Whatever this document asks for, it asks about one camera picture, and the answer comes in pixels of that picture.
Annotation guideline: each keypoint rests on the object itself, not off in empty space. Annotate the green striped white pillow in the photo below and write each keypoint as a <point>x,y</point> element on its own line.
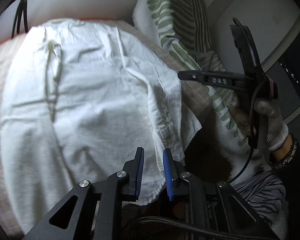
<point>172,12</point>

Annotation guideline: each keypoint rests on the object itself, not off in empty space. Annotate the dark panel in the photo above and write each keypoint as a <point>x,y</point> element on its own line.
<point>297,75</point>

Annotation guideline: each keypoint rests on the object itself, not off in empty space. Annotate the person's right hand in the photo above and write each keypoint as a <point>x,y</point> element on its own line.
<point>276,125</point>

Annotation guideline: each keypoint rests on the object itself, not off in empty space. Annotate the person's striped grey top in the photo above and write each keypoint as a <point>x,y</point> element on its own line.
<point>262,192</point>

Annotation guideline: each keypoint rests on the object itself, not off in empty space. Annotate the person's right forearm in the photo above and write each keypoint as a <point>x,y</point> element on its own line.
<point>295,155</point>

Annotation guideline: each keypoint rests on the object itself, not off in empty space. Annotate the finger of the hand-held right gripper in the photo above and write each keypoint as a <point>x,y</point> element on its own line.
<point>191,75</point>

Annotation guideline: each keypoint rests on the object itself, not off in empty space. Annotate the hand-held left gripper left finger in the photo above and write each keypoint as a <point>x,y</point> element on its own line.
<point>139,172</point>

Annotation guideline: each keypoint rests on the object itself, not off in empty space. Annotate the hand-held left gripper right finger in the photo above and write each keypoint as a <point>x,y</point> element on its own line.
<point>168,175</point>

